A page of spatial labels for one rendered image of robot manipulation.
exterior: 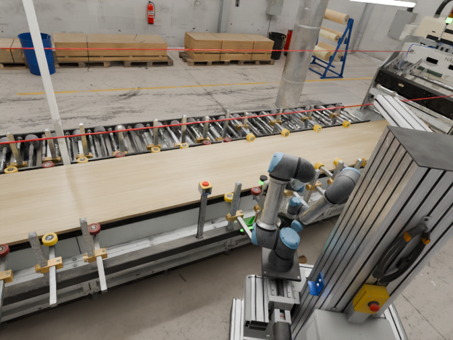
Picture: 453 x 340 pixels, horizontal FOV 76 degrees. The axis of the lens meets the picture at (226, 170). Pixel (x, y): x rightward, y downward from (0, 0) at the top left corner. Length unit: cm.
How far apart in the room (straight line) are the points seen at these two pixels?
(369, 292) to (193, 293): 179
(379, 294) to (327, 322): 27
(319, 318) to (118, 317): 175
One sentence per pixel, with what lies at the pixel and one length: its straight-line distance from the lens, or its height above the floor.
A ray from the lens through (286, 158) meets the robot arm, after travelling 149.
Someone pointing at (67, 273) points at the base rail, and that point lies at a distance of 218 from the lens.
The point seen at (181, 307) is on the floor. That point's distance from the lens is 274.
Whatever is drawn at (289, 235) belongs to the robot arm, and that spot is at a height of 127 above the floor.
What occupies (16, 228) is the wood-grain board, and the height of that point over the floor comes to 90.
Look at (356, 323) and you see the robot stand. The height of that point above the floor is 123.
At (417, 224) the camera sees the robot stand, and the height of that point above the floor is 181.
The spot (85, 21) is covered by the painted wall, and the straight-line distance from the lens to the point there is 868.
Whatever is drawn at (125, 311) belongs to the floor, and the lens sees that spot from 276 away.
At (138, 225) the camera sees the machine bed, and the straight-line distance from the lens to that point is 226.
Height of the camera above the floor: 243
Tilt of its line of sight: 36 degrees down
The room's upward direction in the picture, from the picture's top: 9 degrees clockwise
